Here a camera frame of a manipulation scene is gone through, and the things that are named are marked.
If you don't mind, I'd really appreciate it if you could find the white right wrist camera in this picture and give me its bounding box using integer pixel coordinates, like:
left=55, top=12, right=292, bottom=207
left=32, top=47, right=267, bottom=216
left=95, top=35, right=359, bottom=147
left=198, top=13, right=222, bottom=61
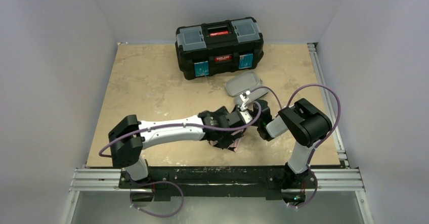
left=239, top=90, right=251, bottom=111

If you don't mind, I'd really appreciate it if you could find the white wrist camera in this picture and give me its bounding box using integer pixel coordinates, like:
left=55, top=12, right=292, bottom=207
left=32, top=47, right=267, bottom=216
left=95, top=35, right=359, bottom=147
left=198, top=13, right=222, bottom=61
left=239, top=90, right=251, bottom=111
left=239, top=110, right=254, bottom=125

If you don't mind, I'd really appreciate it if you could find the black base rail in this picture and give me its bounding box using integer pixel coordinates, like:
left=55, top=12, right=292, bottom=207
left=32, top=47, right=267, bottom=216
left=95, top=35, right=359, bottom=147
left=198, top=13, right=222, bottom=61
left=118, top=165, right=318, bottom=204

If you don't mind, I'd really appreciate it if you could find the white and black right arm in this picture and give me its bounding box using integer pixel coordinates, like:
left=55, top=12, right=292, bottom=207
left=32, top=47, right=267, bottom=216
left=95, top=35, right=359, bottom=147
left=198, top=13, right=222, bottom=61
left=255, top=99, right=333, bottom=187

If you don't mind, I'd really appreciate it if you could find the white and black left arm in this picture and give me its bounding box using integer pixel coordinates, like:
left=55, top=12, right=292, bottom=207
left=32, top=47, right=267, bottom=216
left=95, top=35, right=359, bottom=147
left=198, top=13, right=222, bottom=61
left=99, top=106, right=261, bottom=181

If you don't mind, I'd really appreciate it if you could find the pink and black folding umbrella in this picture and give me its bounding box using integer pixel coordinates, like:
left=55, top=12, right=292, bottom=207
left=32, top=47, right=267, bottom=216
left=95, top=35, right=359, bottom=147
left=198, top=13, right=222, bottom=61
left=208, top=131, right=244, bottom=152

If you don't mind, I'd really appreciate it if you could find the black plastic toolbox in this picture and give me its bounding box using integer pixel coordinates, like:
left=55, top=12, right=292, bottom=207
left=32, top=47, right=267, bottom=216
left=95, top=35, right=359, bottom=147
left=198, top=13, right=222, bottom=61
left=175, top=17, right=264, bottom=80

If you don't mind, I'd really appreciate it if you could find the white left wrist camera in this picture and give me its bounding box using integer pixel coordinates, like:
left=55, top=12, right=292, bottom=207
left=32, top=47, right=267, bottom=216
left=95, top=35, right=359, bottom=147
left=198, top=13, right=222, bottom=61
left=239, top=110, right=254, bottom=125

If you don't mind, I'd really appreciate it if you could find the grey umbrella case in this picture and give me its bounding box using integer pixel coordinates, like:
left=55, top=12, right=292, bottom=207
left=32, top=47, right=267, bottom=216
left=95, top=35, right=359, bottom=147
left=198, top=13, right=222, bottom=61
left=225, top=71, right=263, bottom=105

